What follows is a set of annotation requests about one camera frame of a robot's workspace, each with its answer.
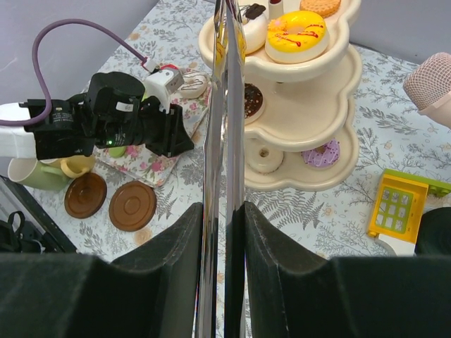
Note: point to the white donut chocolate stripes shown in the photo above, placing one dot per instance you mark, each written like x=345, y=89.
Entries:
x=194, y=85

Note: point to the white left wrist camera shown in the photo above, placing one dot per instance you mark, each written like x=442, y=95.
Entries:
x=162, y=83

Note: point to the yellow toy window block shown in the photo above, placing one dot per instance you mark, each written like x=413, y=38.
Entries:
x=399, y=206

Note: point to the yellow glazed donut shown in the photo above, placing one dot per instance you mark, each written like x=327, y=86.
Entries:
x=296, y=37

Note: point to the pink microphone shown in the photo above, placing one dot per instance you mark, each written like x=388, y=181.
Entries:
x=428, y=87

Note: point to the orange round biscuit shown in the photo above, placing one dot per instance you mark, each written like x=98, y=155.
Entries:
x=325, y=8

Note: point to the chocolate sprinkled donut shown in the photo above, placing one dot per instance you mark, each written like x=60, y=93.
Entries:
x=254, y=103

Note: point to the floral tablecloth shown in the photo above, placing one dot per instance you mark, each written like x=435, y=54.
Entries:
x=331, y=223

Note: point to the brown wooden coaster near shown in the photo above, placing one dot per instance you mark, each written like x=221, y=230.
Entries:
x=85, y=196

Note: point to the purple sprinkled donut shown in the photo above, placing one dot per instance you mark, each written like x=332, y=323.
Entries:
x=323, y=156

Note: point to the yellow cup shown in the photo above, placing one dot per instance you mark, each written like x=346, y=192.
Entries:
x=74, y=166

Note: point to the white donut with chocolate square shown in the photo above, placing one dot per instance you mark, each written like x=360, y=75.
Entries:
x=254, y=25

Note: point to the metal serving tongs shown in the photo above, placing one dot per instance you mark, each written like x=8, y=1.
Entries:
x=224, y=153

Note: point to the brown wooden coaster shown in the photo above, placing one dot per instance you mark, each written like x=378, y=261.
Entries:
x=85, y=196
x=132, y=206

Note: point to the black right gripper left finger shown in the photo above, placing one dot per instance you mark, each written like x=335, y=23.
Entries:
x=148, y=292

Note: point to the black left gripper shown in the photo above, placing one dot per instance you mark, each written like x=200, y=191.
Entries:
x=113, y=112

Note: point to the cream three-tier dessert stand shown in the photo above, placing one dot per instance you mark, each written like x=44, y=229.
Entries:
x=307, y=105

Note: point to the green cup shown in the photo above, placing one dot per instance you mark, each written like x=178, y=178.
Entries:
x=32, y=173

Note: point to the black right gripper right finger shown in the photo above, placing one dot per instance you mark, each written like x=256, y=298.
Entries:
x=295, y=293

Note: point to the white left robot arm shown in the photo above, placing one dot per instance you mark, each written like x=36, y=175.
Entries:
x=14, y=130

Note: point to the green round biscuit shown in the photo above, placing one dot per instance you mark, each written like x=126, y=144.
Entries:
x=117, y=152

